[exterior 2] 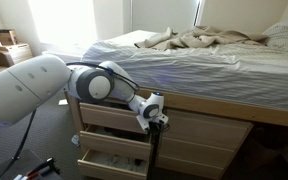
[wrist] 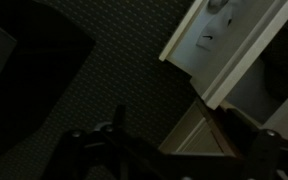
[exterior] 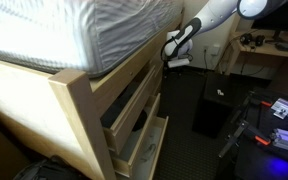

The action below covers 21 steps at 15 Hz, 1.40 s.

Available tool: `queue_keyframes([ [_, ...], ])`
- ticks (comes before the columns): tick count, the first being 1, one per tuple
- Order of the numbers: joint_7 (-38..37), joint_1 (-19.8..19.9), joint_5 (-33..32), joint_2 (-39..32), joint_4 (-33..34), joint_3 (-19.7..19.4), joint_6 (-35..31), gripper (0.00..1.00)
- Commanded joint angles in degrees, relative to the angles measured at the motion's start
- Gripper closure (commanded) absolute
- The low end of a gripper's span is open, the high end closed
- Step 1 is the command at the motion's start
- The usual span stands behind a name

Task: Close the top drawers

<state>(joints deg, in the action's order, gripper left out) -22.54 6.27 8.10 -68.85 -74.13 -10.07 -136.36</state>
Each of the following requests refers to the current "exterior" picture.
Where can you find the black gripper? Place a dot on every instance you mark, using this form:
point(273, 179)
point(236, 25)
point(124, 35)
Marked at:
point(172, 72)

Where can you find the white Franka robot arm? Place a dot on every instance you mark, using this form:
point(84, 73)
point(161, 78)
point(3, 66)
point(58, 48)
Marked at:
point(214, 13)

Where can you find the black box with white logo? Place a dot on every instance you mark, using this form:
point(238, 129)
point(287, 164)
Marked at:
point(214, 103)

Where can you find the wooden drawer with dark clothes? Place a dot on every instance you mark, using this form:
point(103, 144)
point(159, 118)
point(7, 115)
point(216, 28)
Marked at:
point(130, 113)

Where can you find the wooden drawer with small items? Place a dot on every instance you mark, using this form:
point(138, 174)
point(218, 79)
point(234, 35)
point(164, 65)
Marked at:
point(157, 150)

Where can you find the black headphones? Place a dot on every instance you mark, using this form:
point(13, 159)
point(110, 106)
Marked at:
point(246, 38)

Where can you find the small grey items in drawer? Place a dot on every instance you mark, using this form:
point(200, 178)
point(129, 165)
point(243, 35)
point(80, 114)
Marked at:
point(149, 152)

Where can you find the light wooden desk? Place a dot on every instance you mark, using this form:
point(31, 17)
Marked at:
point(267, 50)

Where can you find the mattress with grey striped sheet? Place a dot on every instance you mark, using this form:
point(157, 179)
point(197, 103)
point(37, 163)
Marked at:
point(84, 30)

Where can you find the black computer monitor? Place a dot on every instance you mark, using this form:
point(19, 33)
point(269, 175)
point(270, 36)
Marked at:
point(277, 23)

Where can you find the black backpack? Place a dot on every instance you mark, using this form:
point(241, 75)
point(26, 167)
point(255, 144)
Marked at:
point(47, 170)

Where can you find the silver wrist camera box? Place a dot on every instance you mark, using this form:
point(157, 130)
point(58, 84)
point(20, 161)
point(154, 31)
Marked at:
point(179, 63)

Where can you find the white wall outlet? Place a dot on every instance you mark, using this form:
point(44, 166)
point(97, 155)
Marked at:
point(214, 50)

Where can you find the light wooden bed frame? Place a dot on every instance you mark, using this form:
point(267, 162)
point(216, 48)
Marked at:
point(80, 110)

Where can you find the aluminium bracket piece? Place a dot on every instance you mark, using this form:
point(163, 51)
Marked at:
point(284, 108)

